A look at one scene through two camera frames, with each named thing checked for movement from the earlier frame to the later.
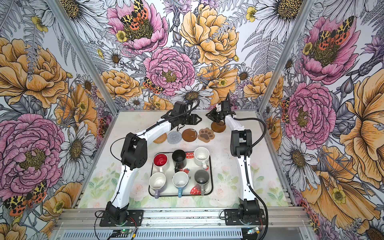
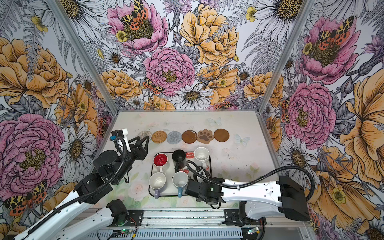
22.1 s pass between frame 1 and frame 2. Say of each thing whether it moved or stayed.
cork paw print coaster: stayed
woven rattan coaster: stayed
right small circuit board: stayed
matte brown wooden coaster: moved
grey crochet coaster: stayed
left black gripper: moved
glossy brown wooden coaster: stayed
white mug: stayed
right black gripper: moved
